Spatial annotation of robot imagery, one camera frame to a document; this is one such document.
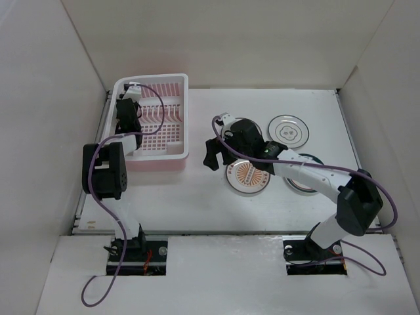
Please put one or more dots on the white plate grey rim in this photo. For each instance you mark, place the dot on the white plate grey rim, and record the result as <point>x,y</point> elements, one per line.
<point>289,130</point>

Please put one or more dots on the orange sunburst plate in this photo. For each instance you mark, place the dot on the orange sunburst plate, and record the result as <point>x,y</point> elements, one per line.
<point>244,178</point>
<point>244,129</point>

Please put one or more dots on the white pink dish rack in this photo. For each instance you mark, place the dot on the white pink dish rack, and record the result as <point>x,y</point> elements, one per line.
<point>163,116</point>

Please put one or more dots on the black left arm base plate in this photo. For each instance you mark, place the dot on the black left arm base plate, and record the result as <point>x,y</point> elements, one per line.
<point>147,259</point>

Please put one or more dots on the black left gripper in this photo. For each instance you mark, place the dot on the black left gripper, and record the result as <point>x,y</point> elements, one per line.
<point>135,104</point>

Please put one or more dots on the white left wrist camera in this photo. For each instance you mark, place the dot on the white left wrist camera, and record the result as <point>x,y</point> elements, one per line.
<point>132,90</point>

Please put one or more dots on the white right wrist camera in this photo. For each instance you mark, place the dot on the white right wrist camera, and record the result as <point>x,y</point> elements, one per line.
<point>225,120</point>

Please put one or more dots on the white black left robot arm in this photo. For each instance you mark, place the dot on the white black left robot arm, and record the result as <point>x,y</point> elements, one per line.
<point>104,171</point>

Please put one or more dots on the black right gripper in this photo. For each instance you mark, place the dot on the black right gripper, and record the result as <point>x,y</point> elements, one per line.
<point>212,147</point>

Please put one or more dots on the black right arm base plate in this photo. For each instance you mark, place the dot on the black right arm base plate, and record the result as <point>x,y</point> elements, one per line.
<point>305,258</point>

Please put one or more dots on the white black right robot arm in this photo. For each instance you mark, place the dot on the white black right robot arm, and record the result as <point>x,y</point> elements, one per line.
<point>353,192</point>

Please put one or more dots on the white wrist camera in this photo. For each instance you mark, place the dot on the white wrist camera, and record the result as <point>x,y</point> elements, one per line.
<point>132,90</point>
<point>225,120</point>

